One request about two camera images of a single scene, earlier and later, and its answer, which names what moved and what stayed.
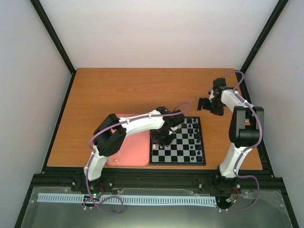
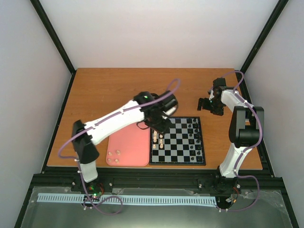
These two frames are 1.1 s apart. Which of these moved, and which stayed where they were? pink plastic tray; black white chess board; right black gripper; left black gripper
Moved: left black gripper
Stayed: pink plastic tray; black white chess board; right black gripper
